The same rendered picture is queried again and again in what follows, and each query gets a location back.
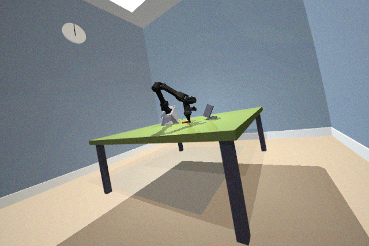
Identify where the grey square panel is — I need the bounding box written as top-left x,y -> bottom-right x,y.
203,104 -> 217,120

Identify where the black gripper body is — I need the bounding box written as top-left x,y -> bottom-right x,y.
183,105 -> 191,115

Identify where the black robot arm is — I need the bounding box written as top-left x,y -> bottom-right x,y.
151,82 -> 197,114

